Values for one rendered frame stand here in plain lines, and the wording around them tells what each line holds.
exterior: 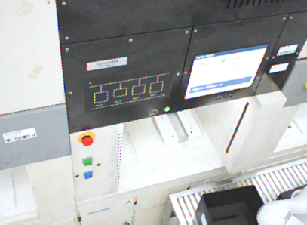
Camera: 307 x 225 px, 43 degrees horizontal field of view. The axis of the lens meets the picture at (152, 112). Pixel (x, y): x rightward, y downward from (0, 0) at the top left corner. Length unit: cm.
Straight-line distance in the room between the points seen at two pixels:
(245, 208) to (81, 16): 136
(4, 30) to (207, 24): 59
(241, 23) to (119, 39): 40
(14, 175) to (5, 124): 72
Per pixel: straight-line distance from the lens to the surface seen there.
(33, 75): 117
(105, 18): 109
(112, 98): 131
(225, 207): 204
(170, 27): 118
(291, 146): 225
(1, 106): 125
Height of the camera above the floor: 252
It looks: 49 degrees down
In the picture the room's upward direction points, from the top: 9 degrees clockwise
